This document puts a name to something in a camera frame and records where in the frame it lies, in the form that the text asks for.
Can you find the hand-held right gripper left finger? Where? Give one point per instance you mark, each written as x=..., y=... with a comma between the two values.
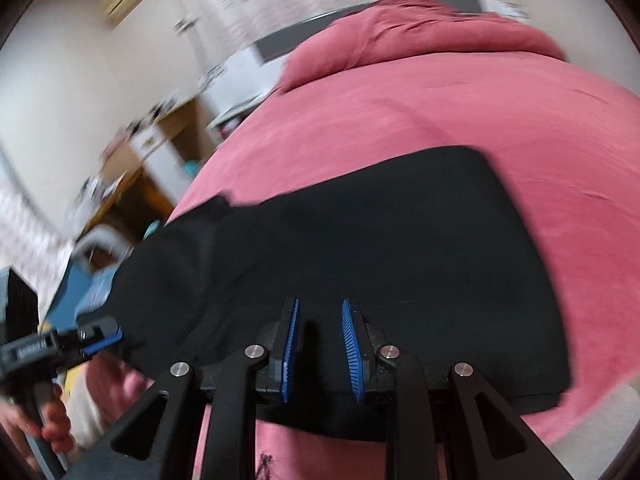
x=290, y=350

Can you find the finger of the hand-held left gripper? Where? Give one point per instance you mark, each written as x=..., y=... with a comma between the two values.
x=102, y=337

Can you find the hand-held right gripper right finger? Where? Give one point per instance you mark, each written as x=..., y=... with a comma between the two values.
x=352, y=350

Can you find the black pants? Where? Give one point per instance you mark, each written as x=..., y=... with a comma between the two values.
x=350, y=235

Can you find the person's left hand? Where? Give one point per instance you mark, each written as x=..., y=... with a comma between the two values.
x=57, y=425

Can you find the person's pink white clothing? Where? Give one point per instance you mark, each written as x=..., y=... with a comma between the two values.
x=107, y=395

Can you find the blue cushioned grey chair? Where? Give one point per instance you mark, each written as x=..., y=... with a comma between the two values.
x=75, y=285

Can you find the white patterned cloth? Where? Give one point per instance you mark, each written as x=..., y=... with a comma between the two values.
x=25, y=230

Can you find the white desk cabinet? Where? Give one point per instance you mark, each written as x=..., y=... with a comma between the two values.
x=165, y=160

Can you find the wooden desk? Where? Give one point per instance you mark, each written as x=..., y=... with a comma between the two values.
x=175, y=130

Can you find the pink bed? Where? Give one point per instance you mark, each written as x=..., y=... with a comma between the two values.
x=500, y=125

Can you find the white nightstand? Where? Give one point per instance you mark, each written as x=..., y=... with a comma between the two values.
x=240, y=80

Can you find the grey headboard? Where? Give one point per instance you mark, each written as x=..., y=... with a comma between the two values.
x=280, y=42

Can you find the pink duvet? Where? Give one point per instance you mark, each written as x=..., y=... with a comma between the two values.
x=425, y=30

